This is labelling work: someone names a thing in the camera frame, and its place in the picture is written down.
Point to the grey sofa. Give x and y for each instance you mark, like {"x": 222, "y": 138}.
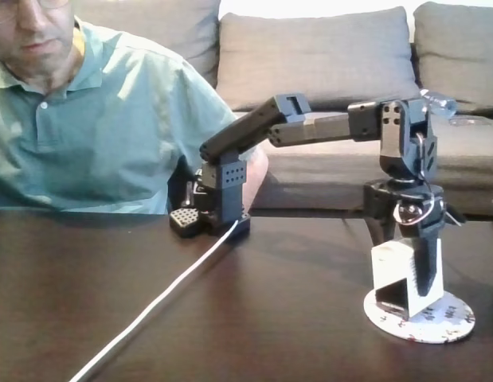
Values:
{"x": 329, "y": 167}

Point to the round patterned white coaster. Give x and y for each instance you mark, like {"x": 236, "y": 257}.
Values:
{"x": 449, "y": 322}

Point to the person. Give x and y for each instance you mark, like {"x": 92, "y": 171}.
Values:
{"x": 91, "y": 119}

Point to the clear plastic bottle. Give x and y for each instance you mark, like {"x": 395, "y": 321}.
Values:
{"x": 441, "y": 104}

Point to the white servo box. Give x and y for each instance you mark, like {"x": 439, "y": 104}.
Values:
{"x": 389, "y": 266}

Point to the grey sofa cushion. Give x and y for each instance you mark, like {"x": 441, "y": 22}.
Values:
{"x": 461, "y": 51}
{"x": 310, "y": 55}
{"x": 170, "y": 28}

